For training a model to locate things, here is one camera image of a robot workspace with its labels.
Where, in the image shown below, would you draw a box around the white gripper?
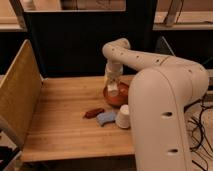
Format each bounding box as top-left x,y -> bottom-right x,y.
104,61 -> 123,87

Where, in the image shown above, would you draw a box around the white bottle with label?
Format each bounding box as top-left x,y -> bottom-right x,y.
107,82 -> 119,97

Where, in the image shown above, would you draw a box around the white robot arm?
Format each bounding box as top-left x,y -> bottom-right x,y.
102,38 -> 209,171

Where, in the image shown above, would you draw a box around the orange ceramic bowl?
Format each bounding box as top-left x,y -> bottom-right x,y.
103,82 -> 129,107

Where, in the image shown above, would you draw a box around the dark red sausage toy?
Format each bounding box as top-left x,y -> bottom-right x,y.
84,108 -> 105,119

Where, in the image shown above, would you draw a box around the blue sponge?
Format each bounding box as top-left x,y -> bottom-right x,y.
96,111 -> 116,126

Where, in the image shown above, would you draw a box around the white paper cup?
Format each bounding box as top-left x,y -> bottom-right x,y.
115,104 -> 130,129

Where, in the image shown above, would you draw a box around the black back panel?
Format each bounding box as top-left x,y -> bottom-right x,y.
24,0 -> 157,77

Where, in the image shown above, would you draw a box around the black panel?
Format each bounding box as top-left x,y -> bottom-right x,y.
24,0 -> 157,77
155,36 -> 174,56

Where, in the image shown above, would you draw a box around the black right side panel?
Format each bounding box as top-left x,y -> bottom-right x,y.
155,36 -> 174,56

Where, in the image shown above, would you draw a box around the wooden left side panel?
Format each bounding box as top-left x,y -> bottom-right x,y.
0,40 -> 42,149

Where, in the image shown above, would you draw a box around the black floor cables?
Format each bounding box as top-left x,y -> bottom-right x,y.
188,93 -> 213,171

